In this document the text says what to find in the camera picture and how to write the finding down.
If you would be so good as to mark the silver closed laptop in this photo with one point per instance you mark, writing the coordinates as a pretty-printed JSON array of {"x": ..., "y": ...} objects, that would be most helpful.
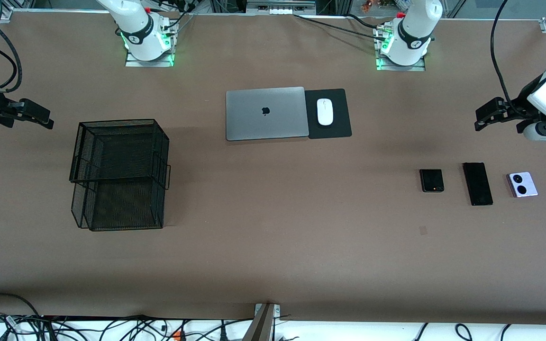
[{"x": 254, "y": 118}]

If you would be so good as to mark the black mouse pad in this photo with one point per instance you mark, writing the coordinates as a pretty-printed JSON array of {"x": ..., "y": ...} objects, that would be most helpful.
[{"x": 341, "y": 116}]

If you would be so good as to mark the long black smartphone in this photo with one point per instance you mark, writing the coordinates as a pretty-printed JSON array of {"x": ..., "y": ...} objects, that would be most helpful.
[{"x": 477, "y": 183}]

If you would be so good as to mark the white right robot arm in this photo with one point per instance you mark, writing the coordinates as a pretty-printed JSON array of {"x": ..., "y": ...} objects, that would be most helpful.
[{"x": 140, "y": 28}]

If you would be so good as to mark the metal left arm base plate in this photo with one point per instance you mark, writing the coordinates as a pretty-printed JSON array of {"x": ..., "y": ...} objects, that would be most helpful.
[{"x": 417, "y": 68}]

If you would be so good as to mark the lavender flip phone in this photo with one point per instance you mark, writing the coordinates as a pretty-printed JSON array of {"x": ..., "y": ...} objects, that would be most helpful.
[{"x": 522, "y": 184}]

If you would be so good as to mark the small colourful figurine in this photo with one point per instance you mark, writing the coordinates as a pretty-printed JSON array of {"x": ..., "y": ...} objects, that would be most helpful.
[{"x": 368, "y": 5}]

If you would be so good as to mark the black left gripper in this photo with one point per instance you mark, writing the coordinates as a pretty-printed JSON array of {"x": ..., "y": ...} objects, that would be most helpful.
[{"x": 519, "y": 104}]

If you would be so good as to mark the metal camera stand bracket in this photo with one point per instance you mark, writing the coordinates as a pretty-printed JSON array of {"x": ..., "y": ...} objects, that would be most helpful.
[{"x": 261, "y": 327}]

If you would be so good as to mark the grey power strip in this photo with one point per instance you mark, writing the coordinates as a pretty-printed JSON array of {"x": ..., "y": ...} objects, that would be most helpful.
[{"x": 282, "y": 9}]

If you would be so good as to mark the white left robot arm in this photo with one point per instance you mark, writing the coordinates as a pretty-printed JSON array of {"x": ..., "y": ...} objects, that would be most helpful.
[{"x": 413, "y": 33}]

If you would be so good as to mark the small black flip phone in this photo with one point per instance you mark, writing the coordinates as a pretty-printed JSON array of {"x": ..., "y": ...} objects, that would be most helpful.
[{"x": 432, "y": 180}]

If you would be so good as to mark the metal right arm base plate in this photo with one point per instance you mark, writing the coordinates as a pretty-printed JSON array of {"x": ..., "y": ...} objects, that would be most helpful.
[{"x": 133, "y": 63}]

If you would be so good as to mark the white computer mouse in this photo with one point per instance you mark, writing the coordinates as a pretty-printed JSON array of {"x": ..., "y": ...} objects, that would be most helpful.
[{"x": 325, "y": 112}]

